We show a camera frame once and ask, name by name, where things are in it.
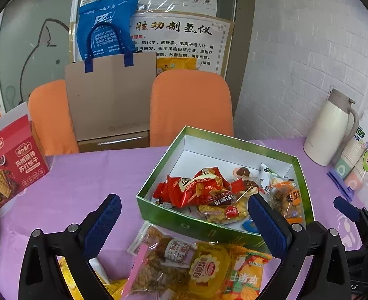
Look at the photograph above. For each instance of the clear brown snack packet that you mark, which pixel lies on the clear brown snack packet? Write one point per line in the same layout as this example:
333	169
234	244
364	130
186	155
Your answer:
177	250

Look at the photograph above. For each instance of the green cardboard box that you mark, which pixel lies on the green cardboard box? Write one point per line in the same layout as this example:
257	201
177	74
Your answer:
209	150

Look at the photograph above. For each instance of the cream thermos jug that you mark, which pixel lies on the cream thermos jug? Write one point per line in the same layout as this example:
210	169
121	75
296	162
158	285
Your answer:
327	128

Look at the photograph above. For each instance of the red biscuit box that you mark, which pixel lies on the red biscuit box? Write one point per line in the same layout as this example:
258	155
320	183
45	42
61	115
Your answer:
12	165

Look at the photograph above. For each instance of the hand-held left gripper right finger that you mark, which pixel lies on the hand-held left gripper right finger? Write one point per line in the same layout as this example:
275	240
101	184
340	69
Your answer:
268	225

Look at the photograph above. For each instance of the orange fruit print packet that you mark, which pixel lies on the orange fruit print packet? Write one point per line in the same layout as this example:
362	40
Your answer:
249	278

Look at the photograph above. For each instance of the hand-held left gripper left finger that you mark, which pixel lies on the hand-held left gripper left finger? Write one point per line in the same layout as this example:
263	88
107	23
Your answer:
104	222

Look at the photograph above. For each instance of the clear nut packet pink edge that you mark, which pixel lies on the clear nut packet pink edge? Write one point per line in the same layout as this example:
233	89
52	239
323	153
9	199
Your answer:
149	275

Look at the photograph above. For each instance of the pack of paper cups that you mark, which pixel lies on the pack of paper cups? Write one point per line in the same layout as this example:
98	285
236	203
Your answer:
358	162

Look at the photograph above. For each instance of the small white packet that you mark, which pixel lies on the small white packet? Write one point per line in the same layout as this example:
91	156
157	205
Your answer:
268	178

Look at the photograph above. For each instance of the yellow bread packet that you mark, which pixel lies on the yellow bread packet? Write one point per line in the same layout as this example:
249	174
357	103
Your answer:
209	275

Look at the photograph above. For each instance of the brown ball candy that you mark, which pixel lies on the brown ball candy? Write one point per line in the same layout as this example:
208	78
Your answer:
242	172

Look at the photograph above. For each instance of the white text wall poster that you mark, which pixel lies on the white text wall poster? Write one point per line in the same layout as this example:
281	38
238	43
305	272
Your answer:
187	40

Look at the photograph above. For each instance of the yellow corn packet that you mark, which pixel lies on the yellow corn packet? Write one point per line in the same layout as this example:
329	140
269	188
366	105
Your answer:
115	287

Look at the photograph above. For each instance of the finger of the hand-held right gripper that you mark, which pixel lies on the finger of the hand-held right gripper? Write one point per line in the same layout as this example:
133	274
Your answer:
346	207

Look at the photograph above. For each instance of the yellow crisp packet red label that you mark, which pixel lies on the yellow crisp packet red label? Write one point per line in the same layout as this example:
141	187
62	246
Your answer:
224	212

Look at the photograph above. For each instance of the small blue candy packet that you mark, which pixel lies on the small blue candy packet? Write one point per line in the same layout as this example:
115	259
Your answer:
250	226

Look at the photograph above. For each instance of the orange chair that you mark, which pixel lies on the orange chair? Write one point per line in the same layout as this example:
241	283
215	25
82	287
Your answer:
190	106
52	118

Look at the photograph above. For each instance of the dark brown snack packet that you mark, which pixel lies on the dark brown snack packet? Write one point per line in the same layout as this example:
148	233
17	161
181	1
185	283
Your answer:
233	198

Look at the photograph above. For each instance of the blue tote bag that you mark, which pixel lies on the blue tote bag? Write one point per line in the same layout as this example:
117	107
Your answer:
105	22

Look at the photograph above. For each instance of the purple tablecloth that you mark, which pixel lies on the purple tablecloth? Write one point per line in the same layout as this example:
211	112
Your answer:
93	175

